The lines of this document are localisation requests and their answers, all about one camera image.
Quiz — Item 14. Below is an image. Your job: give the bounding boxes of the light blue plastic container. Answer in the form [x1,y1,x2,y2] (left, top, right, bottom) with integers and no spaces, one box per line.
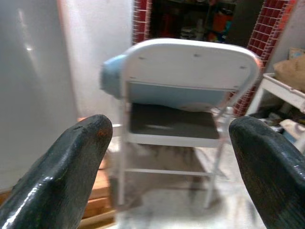
[100,54,216,113]

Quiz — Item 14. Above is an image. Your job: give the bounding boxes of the dark cluttered storage shelf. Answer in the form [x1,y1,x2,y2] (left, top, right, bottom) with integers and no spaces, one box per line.
[151,0,240,46]

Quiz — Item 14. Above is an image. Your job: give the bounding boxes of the brown paper sack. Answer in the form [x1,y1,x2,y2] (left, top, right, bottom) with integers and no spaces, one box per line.
[273,56,305,93]

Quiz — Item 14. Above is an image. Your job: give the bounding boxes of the wooden boards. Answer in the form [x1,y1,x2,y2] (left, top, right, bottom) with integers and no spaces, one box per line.
[78,152,120,229]

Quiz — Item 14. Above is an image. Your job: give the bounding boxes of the white fridge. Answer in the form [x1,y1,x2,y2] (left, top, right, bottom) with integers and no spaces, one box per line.
[0,0,79,191]

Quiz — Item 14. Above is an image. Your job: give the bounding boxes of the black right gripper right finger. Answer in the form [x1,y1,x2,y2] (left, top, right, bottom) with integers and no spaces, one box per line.
[229,117,305,229]

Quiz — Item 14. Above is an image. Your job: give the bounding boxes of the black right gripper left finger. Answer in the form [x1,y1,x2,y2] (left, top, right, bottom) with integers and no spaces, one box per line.
[0,114,113,229]

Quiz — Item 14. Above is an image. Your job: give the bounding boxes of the white metal folding chair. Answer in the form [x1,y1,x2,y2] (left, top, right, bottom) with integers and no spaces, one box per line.
[114,38,263,208]

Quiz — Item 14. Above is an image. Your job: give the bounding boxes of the white side table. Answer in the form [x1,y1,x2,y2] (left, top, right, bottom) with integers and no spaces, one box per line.
[247,73,305,153]

